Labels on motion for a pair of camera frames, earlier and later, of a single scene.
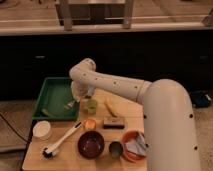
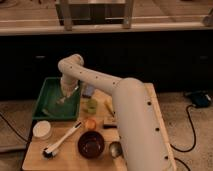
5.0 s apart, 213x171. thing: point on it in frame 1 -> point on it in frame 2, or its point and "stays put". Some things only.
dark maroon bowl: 91,144 stays put
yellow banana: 112,106 stays put
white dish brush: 48,151 stays put
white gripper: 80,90 -> 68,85
